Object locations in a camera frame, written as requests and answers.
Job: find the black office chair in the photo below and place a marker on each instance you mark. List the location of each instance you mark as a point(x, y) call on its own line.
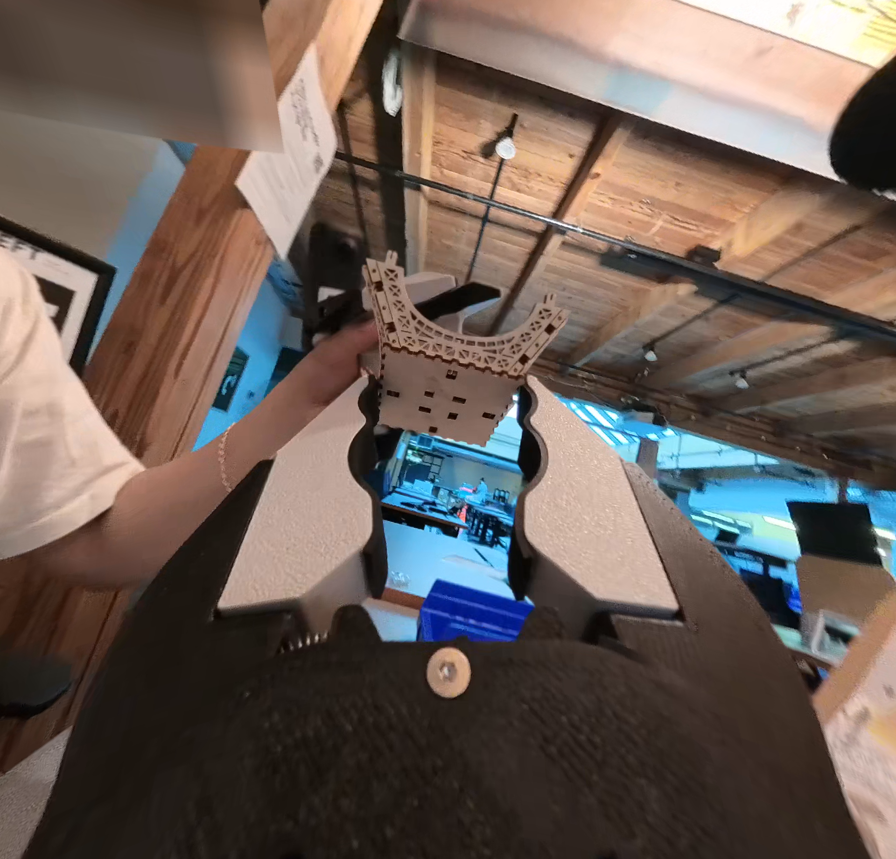
point(31, 684)

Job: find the black framed poster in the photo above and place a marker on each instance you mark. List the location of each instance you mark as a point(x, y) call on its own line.
point(63, 292)

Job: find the wooden lattice tower base model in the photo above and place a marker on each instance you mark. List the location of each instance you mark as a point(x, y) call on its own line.
point(448, 397)

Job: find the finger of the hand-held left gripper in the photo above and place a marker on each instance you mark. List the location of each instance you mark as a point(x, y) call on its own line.
point(430, 286)
point(479, 318)

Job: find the blue plastic bin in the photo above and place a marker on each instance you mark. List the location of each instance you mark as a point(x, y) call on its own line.
point(469, 614)

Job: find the person's left hand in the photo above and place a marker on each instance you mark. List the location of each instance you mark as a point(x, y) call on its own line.
point(315, 383)

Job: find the cardboard box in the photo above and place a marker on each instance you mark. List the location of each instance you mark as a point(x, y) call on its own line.
point(861, 663)

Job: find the black monitor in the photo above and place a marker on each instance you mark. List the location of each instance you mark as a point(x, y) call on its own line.
point(833, 530)

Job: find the white table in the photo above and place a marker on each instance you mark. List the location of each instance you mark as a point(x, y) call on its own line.
point(434, 558)

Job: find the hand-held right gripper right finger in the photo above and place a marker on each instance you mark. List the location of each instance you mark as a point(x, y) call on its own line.
point(595, 523)

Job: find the white paper notice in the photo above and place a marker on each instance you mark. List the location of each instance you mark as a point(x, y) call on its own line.
point(294, 152)

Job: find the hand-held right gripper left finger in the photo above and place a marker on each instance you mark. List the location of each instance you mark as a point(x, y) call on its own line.
point(301, 523)

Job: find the round white ceiling lamp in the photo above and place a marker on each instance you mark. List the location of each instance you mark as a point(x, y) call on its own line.
point(505, 148)

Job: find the instruction booklet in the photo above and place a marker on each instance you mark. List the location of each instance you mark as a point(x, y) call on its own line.
point(868, 768)

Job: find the black lighting rod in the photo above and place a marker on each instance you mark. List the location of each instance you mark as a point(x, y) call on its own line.
point(490, 201)

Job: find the black fuzzy disc on rod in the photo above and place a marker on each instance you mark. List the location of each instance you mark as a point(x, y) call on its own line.
point(868, 131)

